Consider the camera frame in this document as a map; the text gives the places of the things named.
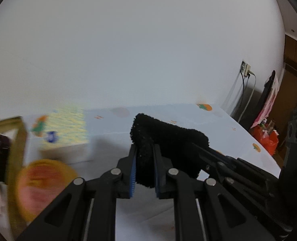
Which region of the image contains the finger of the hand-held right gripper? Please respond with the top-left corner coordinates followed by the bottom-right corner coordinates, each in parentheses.
top-left (192, 143), bottom-right (281, 181)
top-left (200, 162), bottom-right (293, 234)

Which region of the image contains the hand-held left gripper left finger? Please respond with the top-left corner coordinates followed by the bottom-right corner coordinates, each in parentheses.
top-left (15, 144), bottom-right (138, 241)

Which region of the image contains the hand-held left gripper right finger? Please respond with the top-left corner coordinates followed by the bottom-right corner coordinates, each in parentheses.
top-left (152, 144), bottom-right (262, 241)

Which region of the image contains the black fuzzy cloth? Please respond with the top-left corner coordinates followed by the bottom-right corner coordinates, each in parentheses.
top-left (130, 113), bottom-right (210, 189)

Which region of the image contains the gold metal tin box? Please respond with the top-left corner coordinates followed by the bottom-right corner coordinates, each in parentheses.
top-left (0, 116), bottom-right (29, 241)

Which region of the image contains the fruit print light tablecloth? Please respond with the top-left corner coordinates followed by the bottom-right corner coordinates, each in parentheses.
top-left (23, 103), bottom-right (282, 241)

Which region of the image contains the orange plastic bag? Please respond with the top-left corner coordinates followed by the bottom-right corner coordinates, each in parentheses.
top-left (250, 124), bottom-right (279, 156)

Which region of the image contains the brown wooden door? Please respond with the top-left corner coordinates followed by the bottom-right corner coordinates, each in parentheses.
top-left (276, 33), bottom-right (297, 161)

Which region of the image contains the yellow patterned tissue box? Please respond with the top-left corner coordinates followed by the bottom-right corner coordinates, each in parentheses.
top-left (39, 107), bottom-right (90, 163)

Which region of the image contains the orange round lid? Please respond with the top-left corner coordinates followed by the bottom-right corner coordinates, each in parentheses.
top-left (15, 159), bottom-right (79, 223)

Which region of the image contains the white power cable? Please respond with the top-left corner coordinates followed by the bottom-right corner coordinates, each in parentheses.
top-left (239, 72), bottom-right (257, 122)

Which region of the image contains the black power cable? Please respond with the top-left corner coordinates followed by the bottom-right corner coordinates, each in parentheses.
top-left (232, 73), bottom-right (245, 118)

